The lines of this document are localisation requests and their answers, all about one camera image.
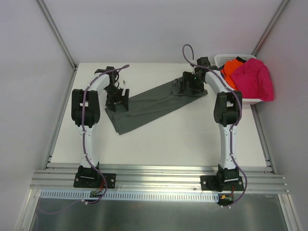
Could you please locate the grey t shirt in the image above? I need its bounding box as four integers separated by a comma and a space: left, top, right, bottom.
105, 78, 208, 135

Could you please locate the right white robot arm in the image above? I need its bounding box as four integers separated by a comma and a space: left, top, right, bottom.
183, 57, 244, 192

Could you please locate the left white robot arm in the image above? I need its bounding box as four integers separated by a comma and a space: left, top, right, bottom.
71, 64, 129, 187

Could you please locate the white plastic laundry basket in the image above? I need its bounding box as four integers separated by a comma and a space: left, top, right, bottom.
214, 53, 263, 106

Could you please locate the orange t shirt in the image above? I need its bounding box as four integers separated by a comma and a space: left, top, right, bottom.
221, 59, 243, 90

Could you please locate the pink t shirt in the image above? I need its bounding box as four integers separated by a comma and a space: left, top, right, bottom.
231, 58, 274, 102

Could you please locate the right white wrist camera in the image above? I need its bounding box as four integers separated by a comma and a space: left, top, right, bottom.
191, 64, 197, 73

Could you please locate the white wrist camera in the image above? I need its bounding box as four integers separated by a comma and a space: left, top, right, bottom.
191, 64, 197, 73
119, 80, 126, 89

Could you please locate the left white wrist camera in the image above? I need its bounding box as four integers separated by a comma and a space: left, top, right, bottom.
119, 80, 126, 89

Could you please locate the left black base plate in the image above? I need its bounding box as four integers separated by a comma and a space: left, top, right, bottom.
73, 173, 116, 189

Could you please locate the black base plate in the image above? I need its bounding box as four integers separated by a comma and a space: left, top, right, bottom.
73, 173, 116, 189
200, 175, 244, 192

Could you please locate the right aluminium corner post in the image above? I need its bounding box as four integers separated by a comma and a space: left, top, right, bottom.
251, 0, 291, 56

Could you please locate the aluminium corner post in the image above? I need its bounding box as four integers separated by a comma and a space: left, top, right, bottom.
251, 0, 291, 56
35, 0, 77, 70

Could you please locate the white slotted cable duct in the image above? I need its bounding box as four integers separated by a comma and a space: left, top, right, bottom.
40, 190, 218, 203

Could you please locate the aluminium mounting rail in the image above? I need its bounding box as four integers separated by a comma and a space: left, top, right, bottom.
30, 163, 291, 194

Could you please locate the left aluminium corner post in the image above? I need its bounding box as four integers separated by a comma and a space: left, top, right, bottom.
35, 0, 77, 70

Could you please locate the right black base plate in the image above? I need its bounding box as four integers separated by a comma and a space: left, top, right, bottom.
200, 175, 244, 192

